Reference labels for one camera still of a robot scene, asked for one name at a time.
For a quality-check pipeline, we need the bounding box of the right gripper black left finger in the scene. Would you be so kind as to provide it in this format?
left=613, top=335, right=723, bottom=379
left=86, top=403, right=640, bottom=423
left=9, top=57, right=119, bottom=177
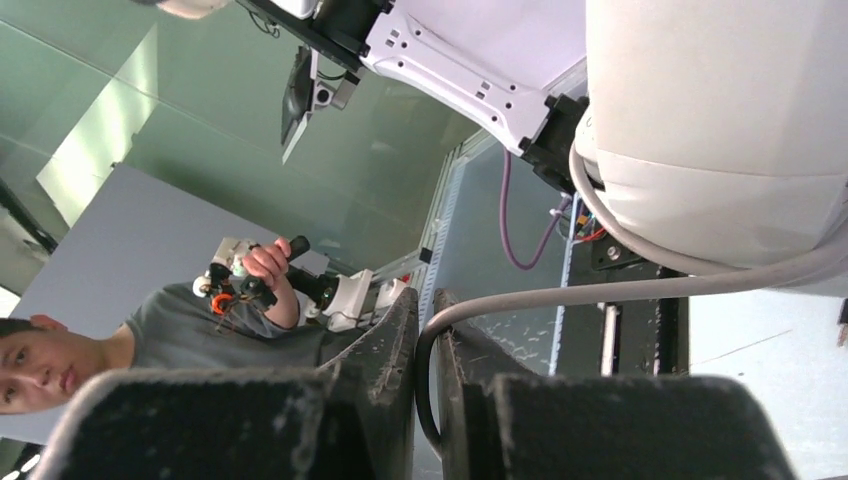
left=31, top=288, right=419, bottom=479

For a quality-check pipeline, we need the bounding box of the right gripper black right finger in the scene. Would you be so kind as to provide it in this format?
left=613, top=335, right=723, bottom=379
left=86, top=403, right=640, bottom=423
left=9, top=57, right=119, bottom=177
left=434, top=321, right=795, bottom=479

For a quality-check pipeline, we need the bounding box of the white gaming headset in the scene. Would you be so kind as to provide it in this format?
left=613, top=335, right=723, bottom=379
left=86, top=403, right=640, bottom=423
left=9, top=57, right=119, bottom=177
left=415, top=0, right=848, bottom=458

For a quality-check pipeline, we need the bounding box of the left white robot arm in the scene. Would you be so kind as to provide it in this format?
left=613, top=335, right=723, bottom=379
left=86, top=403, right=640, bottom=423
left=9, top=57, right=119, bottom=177
left=243, top=1, right=589, bottom=194

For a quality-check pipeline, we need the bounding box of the operator's hand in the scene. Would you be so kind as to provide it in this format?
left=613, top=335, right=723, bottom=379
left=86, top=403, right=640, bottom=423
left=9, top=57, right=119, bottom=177
left=242, top=237, right=292, bottom=290

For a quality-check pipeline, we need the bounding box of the person in grey shirt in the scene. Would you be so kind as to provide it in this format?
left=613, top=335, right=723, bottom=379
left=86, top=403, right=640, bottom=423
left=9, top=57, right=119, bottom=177
left=1, top=284, right=363, bottom=415

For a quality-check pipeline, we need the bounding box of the teleoperation controller handle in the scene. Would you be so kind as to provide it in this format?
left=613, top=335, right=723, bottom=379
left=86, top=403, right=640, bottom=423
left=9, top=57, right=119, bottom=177
left=192, top=237, right=407, bottom=332

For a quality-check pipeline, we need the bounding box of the overhead black camera mount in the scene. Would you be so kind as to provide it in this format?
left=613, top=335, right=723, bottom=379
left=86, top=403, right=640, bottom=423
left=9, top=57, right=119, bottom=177
left=280, top=45, right=361, bottom=164

